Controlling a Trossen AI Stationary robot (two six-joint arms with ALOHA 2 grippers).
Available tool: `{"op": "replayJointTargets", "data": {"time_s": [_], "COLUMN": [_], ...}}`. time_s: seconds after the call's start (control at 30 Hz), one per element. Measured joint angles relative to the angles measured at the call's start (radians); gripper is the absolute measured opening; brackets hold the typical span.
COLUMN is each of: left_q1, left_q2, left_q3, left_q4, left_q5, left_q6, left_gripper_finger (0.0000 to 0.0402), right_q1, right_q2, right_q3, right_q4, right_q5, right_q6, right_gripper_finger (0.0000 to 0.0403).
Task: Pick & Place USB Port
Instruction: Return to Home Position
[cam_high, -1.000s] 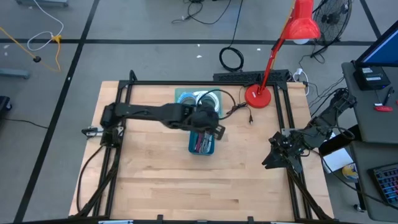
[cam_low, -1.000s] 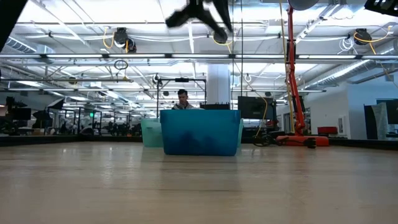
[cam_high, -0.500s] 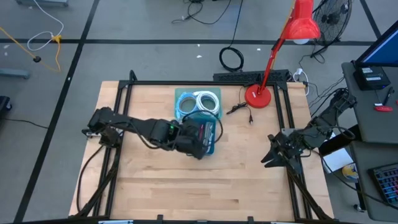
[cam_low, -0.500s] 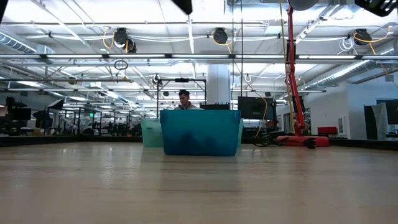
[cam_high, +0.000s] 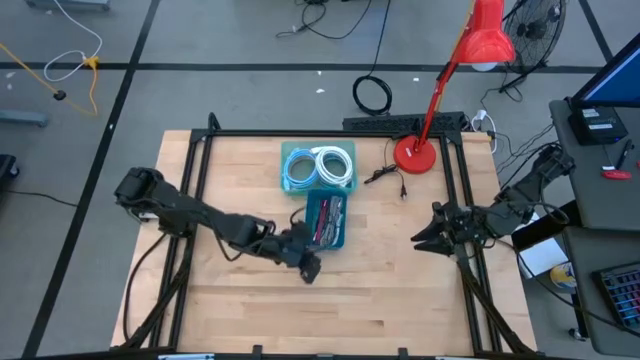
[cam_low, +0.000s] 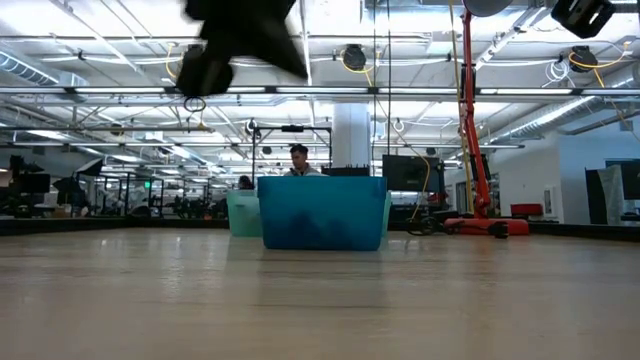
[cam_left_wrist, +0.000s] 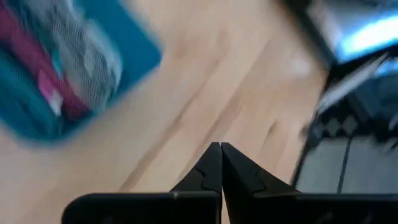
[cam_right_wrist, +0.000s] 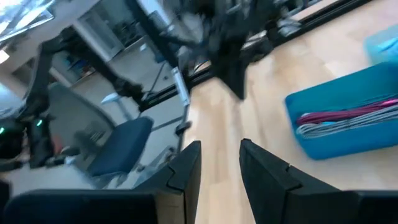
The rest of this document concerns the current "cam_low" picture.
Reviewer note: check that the red background box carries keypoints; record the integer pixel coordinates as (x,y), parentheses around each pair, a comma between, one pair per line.
(526,209)

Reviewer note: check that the black background monitor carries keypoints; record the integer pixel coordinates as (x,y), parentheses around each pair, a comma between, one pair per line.
(410,172)

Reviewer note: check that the dark teal plastic bin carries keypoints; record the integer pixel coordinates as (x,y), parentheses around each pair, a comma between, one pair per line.
(320,215)

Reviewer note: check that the dark background workstation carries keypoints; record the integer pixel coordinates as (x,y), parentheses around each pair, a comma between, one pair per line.
(30,182)

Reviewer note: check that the black background gantry frame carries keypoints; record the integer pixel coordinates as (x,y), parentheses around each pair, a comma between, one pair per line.
(292,128)

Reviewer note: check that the light teal plastic bin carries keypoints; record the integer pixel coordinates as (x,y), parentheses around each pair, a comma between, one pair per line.
(243,215)

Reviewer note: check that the black table frame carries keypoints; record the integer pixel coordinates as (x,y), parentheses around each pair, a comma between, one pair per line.
(100,226)

